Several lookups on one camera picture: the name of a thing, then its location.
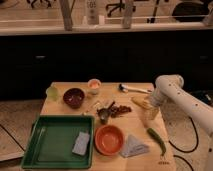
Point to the small wooden stick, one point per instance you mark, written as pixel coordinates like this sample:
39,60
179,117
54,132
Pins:
93,106

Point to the blue sponge in tray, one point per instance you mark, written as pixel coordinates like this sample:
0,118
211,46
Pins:
81,143

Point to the orange red bowl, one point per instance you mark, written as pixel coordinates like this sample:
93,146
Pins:
109,140

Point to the green plastic tray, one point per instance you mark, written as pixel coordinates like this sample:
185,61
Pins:
52,140

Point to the green chili pepper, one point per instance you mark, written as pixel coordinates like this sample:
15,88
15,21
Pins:
155,136

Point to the grey folded cloth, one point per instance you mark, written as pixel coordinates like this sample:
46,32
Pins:
133,147

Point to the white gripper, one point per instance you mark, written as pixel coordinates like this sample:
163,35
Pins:
151,112

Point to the metal measuring cup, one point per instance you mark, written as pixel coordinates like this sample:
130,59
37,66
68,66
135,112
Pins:
104,113

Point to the yellow banana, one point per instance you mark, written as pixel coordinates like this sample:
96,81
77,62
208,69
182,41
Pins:
140,102

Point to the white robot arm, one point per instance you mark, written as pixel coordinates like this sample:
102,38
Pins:
170,86

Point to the dark maroon bowl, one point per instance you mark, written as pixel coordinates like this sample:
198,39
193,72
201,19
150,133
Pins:
74,98

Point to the small white cup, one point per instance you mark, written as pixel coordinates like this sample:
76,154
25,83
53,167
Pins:
94,86

